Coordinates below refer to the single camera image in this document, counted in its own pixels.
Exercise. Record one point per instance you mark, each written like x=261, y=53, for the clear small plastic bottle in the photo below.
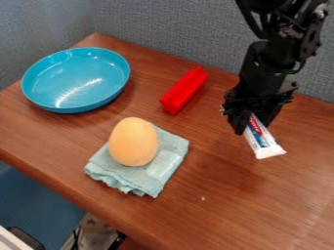
x=163, y=165

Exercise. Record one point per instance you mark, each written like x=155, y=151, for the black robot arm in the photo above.
x=288, y=26

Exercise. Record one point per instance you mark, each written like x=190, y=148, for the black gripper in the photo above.
x=262, y=91

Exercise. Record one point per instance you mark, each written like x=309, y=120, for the orange egg-shaped sponge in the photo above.
x=133, y=142

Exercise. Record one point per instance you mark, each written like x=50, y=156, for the light blue folded cloth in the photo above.
x=131, y=179

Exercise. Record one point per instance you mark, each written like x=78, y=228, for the blue plastic plate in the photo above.
x=77, y=80

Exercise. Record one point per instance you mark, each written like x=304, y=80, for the white toothpaste tube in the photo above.
x=261, y=140

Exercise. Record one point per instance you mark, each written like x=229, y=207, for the grey stand under table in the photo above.
x=94, y=235

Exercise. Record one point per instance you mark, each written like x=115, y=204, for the red plastic block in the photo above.
x=181, y=93

